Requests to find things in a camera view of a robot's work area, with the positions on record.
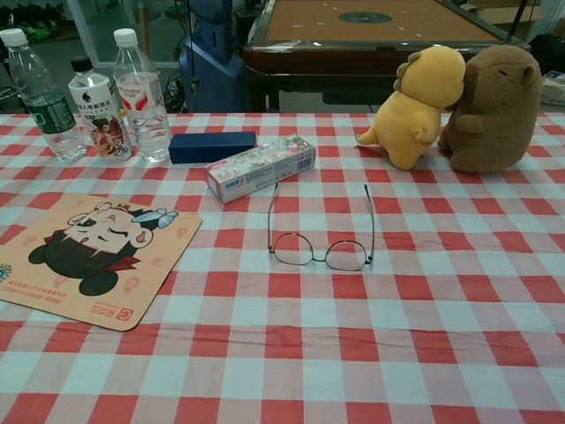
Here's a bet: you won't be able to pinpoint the black cap drink bottle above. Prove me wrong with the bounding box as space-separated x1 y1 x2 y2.
67 57 134 163

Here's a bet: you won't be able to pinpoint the red label water bottle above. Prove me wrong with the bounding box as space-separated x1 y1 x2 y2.
112 28 173 163

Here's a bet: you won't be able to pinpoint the dark blue rectangular box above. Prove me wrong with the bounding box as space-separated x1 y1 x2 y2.
168 131 258 165

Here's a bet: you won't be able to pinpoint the orange cartoon mouse pad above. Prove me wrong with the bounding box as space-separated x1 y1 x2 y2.
0 192 203 333

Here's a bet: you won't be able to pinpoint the blue machine stand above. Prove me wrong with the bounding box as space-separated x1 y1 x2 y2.
178 0 245 114

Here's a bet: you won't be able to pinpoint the floral toothpaste box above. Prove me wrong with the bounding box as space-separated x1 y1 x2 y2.
205 138 316 204

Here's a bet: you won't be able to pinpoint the red white checkered tablecloth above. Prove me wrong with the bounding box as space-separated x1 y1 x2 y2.
0 111 565 424

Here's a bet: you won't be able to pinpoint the green label water bottle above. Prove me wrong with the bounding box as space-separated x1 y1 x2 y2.
0 27 88 162

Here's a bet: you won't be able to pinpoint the thin black-framed eyeglasses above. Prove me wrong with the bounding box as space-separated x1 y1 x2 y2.
267 183 375 270

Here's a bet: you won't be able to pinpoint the brown mahjong table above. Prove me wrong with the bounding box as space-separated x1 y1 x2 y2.
242 0 532 113

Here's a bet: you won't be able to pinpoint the yellow dinosaur plush toy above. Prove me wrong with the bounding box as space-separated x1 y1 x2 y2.
356 45 467 171

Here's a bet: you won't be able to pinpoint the brown capybara plush toy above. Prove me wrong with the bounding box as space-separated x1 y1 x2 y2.
437 44 544 173

